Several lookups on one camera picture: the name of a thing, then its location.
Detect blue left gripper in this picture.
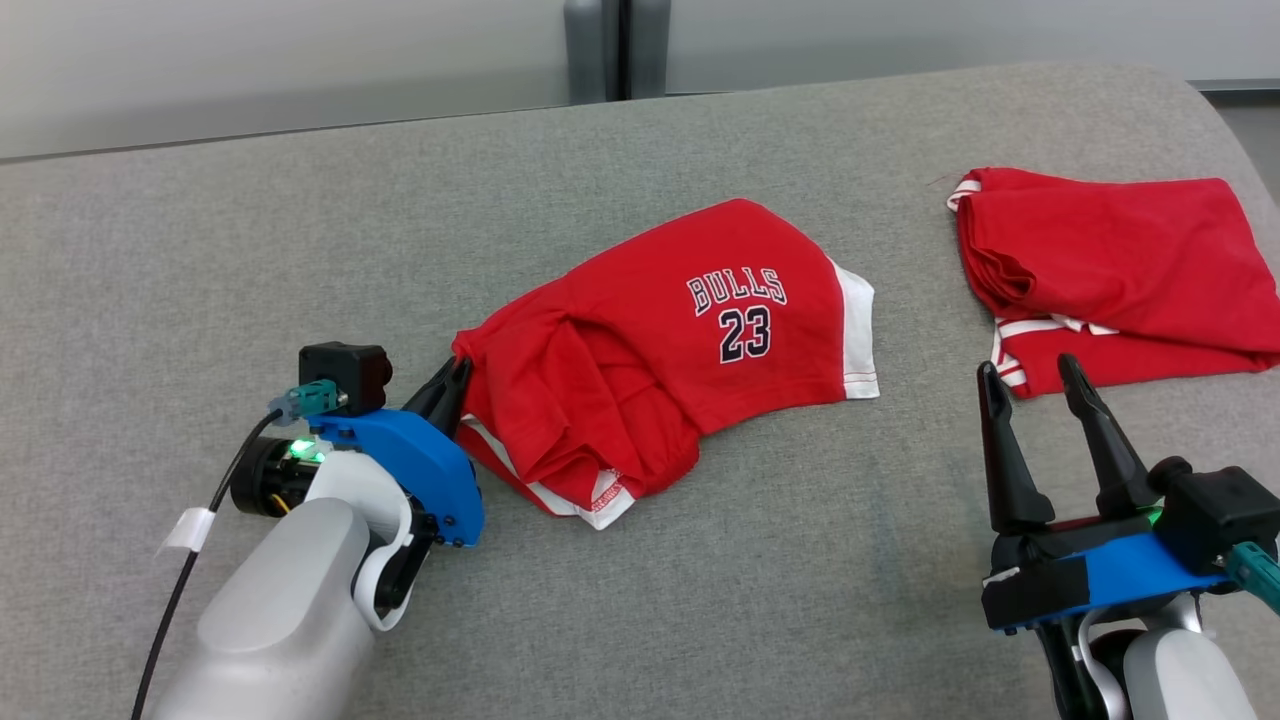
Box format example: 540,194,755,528
309,355,487,549

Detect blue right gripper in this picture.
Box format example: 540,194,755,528
977,353,1233,637

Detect red jersey with white sleeves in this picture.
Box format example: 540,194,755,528
947,167,1280,400

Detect red Bulls 23 shorts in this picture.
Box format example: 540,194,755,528
452,198,881,531

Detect right camera cable teal plug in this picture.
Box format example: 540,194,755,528
1224,540,1280,615

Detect camera cable teal plug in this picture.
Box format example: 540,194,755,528
1224,540,1280,615
130,379,347,720

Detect left camera cable teal plug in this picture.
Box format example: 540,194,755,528
130,379,347,720

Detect grey metal partition post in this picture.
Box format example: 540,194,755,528
563,0,672,105

